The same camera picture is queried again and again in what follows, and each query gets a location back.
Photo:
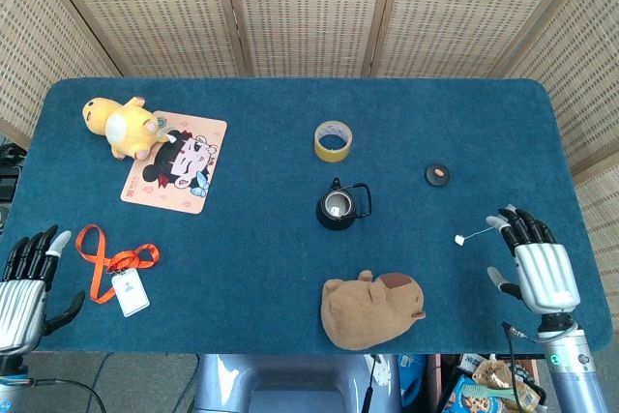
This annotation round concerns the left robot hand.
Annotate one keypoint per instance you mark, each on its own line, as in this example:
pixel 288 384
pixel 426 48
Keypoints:
pixel 19 302

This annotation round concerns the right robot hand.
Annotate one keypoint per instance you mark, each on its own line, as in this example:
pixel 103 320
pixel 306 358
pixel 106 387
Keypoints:
pixel 544 273

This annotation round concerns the black cast iron teapot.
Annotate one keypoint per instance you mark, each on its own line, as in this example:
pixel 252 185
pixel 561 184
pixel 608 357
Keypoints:
pixel 333 222

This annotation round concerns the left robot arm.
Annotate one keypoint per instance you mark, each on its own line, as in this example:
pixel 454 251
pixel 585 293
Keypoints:
pixel 6 401

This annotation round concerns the small black round lid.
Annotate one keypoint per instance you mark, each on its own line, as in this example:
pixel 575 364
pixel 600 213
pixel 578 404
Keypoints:
pixel 437 177

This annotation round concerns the white id badge card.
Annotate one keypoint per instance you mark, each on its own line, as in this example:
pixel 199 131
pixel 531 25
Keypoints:
pixel 130 292

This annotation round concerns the dark equipment pile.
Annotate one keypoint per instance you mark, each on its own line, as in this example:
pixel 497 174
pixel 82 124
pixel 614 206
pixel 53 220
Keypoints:
pixel 7 185

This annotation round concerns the teal comb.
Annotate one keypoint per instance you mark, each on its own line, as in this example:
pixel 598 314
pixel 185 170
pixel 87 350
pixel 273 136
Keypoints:
pixel 479 391

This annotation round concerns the blue box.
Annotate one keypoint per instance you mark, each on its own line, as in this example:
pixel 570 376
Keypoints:
pixel 411 374

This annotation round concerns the brown capybara plush toy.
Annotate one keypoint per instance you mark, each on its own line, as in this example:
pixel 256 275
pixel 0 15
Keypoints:
pixel 367 316

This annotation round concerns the yellow plush toy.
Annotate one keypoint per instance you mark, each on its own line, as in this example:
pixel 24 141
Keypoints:
pixel 126 127

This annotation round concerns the cartoon girl mouse pad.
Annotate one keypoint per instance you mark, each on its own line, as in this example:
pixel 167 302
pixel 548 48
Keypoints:
pixel 193 190

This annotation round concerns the yellow packing tape roll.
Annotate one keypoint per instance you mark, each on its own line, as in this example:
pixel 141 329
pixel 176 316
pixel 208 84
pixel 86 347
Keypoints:
pixel 331 156

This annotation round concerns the blue felt table cover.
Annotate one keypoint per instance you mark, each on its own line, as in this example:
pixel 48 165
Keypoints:
pixel 271 248

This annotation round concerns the grey robot torso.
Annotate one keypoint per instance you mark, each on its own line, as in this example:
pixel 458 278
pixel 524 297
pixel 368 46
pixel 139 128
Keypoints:
pixel 290 384

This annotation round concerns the woven wooden folding screen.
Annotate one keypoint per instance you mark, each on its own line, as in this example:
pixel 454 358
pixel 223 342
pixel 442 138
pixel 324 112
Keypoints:
pixel 309 11

